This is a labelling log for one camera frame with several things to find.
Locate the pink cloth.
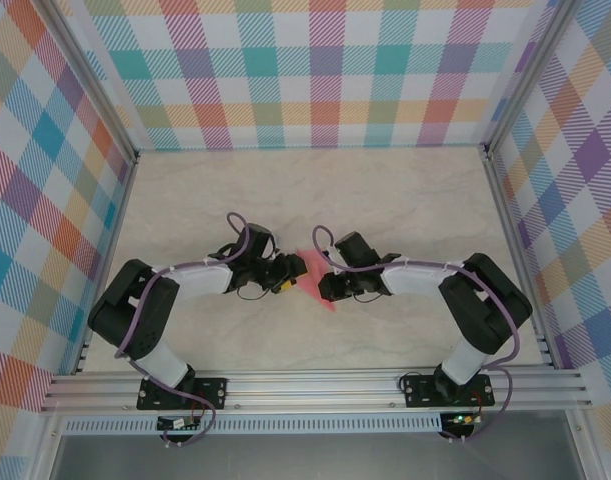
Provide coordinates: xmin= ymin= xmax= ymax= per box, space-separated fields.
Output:
xmin=292 ymin=248 xmax=338 ymax=315

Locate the grey metal panel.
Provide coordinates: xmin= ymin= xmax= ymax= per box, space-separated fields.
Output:
xmin=49 ymin=434 xmax=586 ymax=480

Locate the black circuit board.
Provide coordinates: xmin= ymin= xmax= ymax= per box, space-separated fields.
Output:
xmin=156 ymin=415 xmax=202 ymax=432

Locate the right gripper thin black wire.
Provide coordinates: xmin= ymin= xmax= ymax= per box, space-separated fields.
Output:
xmin=352 ymin=289 xmax=394 ymax=305

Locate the gripper thin black wire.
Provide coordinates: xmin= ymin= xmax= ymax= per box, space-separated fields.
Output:
xmin=352 ymin=289 xmax=394 ymax=305
xmin=234 ymin=279 xmax=279 ymax=302

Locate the left gripper thin black wire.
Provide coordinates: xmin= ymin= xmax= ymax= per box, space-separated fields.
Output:
xmin=234 ymin=279 xmax=279 ymax=302

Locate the aluminium mounting rail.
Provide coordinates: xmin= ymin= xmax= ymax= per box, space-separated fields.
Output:
xmin=40 ymin=367 xmax=594 ymax=414

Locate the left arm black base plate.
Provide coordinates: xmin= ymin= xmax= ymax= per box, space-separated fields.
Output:
xmin=136 ymin=374 xmax=230 ymax=412

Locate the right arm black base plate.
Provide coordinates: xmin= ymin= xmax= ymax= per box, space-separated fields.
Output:
xmin=403 ymin=374 xmax=495 ymax=409

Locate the perforated metal cable duct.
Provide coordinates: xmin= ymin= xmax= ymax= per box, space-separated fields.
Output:
xmin=64 ymin=418 xmax=444 ymax=435

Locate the aluminium table side rail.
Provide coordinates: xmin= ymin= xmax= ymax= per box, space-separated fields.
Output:
xmin=482 ymin=144 xmax=559 ymax=371
xmin=72 ymin=149 xmax=141 ymax=376

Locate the aluminium frame post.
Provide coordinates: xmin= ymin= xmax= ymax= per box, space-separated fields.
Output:
xmin=37 ymin=0 xmax=141 ymax=166
xmin=483 ymin=0 xmax=581 ymax=161

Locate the aluminium frame leg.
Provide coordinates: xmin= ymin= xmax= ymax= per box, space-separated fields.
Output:
xmin=564 ymin=409 xmax=601 ymax=480
xmin=32 ymin=412 xmax=66 ymax=480

